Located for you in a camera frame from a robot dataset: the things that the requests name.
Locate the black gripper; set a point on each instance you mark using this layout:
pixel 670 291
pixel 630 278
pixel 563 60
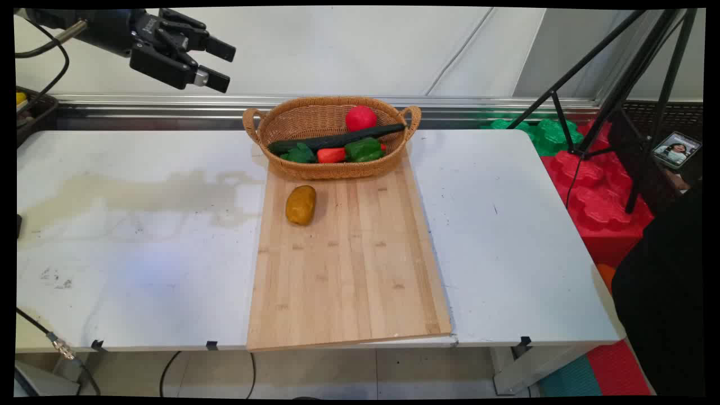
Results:
pixel 146 28

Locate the brown toy potato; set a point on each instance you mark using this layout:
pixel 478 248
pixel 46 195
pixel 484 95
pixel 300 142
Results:
pixel 300 205

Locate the woven wicker basket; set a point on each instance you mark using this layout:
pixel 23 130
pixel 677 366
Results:
pixel 315 121

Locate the green toy leafy vegetable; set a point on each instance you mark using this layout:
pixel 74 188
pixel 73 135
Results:
pixel 298 153

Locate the dark storage box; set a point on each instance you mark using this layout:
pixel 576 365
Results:
pixel 34 118

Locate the dark green toy cucumber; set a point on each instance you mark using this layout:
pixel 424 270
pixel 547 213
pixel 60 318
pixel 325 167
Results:
pixel 332 140

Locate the red toy bell pepper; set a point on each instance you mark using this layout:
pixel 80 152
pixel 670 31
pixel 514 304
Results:
pixel 331 155

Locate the red toy tomato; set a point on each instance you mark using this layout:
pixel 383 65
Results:
pixel 360 118

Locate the green toy bell pepper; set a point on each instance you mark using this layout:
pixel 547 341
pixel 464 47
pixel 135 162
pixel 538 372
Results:
pixel 363 149

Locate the bamboo cutting board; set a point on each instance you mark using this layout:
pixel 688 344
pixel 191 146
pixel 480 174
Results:
pixel 349 264

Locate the black table clip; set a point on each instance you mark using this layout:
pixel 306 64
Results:
pixel 211 345
pixel 525 341
pixel 98 344

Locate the green foam mat stack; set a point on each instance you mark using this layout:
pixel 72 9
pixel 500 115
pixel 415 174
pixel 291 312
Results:
pixel 548 135

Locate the red foam mat stack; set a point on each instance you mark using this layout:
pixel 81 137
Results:
pixel 596 202

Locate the black tripod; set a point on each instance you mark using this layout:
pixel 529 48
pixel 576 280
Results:
pixel 635 73

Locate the grey table leg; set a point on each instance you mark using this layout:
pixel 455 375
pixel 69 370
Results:
pixel 534 368

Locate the black perforated panel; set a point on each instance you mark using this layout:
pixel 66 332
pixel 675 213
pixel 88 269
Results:
pixel 669 115

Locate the smartphone with lit screen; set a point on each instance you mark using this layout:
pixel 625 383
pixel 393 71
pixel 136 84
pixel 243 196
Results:
pixel 676 149

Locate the teal floor mat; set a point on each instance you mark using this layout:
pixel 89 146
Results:
pixel 571 379

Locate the red floor mat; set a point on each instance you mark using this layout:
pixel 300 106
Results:
pixel 619 368

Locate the person in black clothes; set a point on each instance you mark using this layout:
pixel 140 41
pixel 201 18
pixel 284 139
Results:
pixel 664 315

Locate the aluminium rail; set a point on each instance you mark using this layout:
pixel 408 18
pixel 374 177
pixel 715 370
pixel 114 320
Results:
pixel 169 107

